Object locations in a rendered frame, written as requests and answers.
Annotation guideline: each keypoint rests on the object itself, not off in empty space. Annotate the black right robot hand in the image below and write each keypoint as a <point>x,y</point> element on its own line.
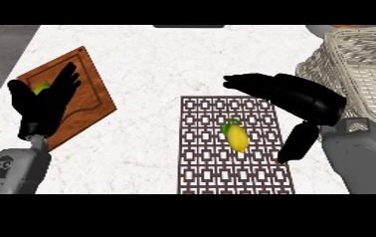
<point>302,98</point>

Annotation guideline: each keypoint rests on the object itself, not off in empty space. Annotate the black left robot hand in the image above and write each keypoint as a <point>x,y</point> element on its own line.
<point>41,106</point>

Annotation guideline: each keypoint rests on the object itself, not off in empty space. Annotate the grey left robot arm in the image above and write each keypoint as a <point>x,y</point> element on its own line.
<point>22,168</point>

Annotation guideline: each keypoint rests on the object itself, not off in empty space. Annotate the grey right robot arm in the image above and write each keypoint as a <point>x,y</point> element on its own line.
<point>350,158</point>

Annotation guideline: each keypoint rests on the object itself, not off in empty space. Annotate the pale wicker basket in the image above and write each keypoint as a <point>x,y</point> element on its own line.
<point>345,71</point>

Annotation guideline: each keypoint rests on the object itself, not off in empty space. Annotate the yellow lemon with green leaf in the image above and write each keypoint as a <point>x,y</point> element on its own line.
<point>236,136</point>

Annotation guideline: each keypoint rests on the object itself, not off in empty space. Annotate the brown patterned placemat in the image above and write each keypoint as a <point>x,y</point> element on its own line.
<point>233,168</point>

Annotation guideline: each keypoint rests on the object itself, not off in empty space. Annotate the green fruit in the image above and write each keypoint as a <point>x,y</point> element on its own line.
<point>41,87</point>

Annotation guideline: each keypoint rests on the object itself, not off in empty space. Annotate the brown wooden cutting board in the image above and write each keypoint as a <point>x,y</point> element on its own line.
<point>83,98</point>

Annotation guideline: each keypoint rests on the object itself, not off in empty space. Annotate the grey rounded object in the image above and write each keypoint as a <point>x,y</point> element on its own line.
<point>320,29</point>

